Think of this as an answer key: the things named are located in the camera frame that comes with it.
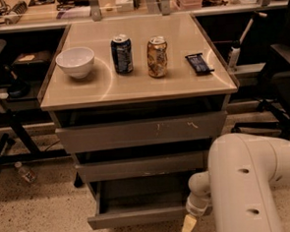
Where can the dark blue snack bar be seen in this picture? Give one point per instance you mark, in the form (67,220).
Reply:
(197,62)

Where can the grey top drawer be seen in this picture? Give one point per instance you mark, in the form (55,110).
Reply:
(142,132)

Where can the black box under desk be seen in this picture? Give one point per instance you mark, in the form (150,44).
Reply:
(33,64)

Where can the blue soda can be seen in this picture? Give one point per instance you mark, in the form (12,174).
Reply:
(121,49)

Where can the grey drawer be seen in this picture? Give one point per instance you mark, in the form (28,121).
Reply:
(142,132)
(142,166)
(136,201)

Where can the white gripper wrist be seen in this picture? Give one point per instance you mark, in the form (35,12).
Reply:
(195,208)

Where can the white bowl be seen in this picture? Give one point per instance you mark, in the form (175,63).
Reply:
(76,62)

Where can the gold soda can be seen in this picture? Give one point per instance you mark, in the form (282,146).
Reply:
(157,57)

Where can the grey bottom drawer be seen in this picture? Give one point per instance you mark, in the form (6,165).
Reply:
(136,201)

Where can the black office chair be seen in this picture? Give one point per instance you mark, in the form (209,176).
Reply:
(275,79)

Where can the grey middle drawer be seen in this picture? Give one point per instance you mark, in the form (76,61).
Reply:
(142,166)

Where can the black desk frame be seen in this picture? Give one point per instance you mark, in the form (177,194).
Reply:
(34,153)

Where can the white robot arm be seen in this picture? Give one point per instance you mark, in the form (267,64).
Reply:
(236,184)

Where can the plastic water bottle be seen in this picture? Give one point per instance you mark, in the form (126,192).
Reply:
(25,172)

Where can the grey drawer cabinet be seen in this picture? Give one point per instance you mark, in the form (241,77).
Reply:
(104,96)

